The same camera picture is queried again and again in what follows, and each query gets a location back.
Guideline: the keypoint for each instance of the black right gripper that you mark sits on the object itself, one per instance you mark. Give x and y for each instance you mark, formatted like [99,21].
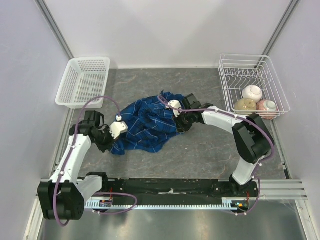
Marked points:
[180,127]

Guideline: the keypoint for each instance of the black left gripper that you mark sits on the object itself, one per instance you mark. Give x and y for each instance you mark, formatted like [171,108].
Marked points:
[109,145]

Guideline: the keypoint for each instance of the blue plaid shirt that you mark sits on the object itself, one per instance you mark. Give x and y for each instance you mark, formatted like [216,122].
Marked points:
[150,126]

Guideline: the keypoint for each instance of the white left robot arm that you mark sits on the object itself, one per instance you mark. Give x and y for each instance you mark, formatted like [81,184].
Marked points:
[64,195]

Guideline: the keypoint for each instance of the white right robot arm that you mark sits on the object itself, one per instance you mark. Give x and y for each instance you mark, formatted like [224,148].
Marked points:
[252,139]

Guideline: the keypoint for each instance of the beige ceramic bowl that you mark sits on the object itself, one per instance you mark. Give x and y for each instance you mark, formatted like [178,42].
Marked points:
[245,104]

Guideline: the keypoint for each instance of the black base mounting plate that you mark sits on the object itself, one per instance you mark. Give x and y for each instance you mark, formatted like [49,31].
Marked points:
[215,188]

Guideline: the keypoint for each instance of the white perforated plastic basket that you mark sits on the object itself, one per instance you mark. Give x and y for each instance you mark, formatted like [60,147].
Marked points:
[83,79]

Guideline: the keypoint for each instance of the white ceramic bowl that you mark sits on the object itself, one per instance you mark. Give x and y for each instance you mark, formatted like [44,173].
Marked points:
[252,92]

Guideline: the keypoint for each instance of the pink patterned bowl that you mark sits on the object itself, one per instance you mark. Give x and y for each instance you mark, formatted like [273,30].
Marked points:
[267,109]

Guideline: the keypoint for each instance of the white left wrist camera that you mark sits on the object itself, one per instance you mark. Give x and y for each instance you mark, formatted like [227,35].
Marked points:
[117,128]

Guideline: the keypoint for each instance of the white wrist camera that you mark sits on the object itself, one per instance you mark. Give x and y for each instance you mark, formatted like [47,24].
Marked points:
[117,128]
[175,106]

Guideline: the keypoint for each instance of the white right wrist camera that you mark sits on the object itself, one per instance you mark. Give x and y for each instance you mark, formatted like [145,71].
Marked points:
[175,106]

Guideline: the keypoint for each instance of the white wire dish rack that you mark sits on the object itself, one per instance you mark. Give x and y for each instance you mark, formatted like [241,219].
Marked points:
[252,77]

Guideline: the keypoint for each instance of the white slotted cable duct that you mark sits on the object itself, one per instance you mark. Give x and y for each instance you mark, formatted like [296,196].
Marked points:
[182,203]

